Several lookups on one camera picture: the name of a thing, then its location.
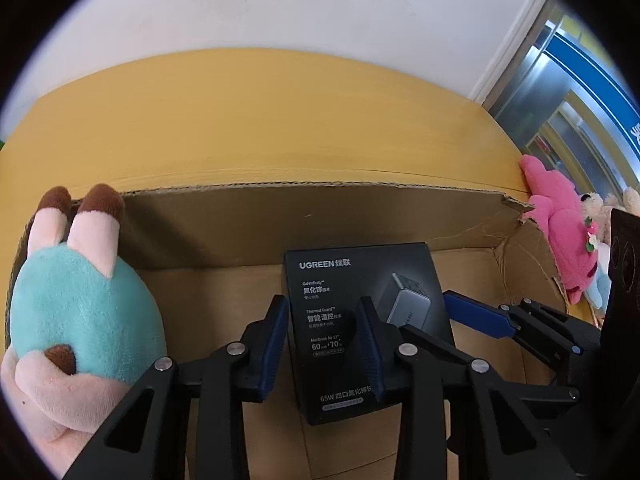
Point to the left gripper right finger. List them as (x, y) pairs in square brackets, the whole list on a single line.
[(454, 404)]

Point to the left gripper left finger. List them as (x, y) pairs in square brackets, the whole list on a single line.
[(145, 436)]

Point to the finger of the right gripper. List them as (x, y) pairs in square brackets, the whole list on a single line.
[(467, 311)]

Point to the pink pig plush teal shirt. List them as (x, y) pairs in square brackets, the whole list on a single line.
[(83, 326)]

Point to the black UGREEN charger box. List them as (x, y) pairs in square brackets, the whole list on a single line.
[(324, 288)]

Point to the blue dolphin plush red vest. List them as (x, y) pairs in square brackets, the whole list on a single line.
[(598, 292)]

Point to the pink bear plush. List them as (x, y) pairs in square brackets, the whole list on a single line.
[(557, 212)]

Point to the beige teddy plush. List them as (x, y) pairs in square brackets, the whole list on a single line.
[(600, 209)]

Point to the brown cardboard box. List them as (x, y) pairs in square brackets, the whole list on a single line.
[(213, 259)]

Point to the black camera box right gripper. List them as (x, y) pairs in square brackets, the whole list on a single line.
[(620, 331)]

